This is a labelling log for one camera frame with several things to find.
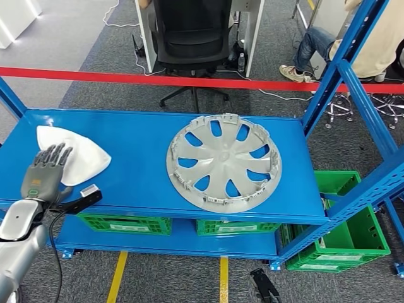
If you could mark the chrome stool base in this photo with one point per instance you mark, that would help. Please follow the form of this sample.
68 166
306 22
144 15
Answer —
388 106
339 108

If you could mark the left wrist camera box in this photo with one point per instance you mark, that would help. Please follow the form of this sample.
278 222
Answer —
85 197

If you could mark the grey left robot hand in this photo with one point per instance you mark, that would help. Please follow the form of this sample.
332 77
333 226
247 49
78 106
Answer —
42 180

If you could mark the clear water bottle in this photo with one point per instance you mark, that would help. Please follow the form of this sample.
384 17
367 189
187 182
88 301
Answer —
241 62

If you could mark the green plastic crate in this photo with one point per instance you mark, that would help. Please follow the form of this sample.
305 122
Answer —
359 234
126 223
236 228
316 266

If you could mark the grey wheel hubcap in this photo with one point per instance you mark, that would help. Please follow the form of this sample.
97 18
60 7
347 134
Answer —
223 161

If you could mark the person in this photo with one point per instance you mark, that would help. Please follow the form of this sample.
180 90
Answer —
375 46

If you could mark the black device with antenna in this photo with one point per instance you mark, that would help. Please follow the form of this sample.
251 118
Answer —
139 50

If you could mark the white plastic panel part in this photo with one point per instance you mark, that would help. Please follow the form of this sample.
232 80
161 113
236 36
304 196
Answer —
85 159

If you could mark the black office chair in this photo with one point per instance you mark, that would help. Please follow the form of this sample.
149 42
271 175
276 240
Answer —
192 42

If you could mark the red barrier tape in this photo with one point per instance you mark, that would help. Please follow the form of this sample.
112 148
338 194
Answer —
126 78

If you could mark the blue metal shelf rack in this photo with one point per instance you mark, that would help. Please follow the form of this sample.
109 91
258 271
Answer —
394 221
132 167

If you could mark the small white plastic part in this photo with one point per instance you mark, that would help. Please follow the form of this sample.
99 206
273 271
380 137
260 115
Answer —
325 204

